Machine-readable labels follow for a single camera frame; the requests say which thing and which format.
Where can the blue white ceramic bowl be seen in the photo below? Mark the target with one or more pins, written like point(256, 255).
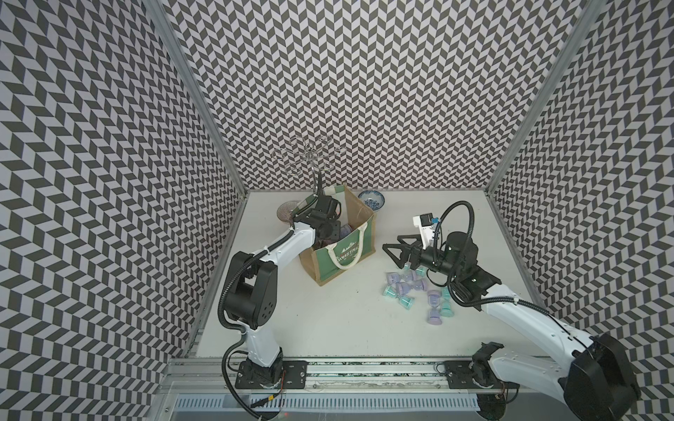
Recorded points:
point(375, 200)

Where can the brown green canvas bag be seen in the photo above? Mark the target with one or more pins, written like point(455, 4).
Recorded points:
point(324, 264)

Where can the teal hourglass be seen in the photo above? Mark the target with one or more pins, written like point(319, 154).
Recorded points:
point(446, 310)
point(394, 292)

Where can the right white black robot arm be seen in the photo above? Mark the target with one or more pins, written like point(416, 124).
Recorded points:
point(590, 374)

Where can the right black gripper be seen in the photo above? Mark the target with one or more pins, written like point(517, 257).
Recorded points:
point(405, 249)

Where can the purple hourglass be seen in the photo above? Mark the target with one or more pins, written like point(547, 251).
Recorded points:
point(405, 288)
point(395, 278)
point(434, 301)

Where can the purple hourglass right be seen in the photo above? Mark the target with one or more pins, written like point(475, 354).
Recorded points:
point(434, 301)

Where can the purple hourglass centre lower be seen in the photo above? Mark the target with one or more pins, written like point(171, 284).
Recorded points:
point(405, 288)

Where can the silver wire tree stand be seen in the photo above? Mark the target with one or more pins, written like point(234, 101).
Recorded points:
point(308, 157)

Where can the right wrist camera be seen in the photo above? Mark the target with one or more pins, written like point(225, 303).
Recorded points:
point(426, 224)

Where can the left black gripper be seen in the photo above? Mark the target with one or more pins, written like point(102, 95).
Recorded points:
point(336, 232)

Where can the purple hourglass centre upper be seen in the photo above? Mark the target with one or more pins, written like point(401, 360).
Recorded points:
point(395, 278)

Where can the pink glass bowl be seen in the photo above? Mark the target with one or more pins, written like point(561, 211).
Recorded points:
point(285, 211)

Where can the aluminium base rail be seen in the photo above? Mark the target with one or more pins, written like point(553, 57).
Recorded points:
point(360, 375)

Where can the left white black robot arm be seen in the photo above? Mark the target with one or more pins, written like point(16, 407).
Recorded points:
point(249, 296)

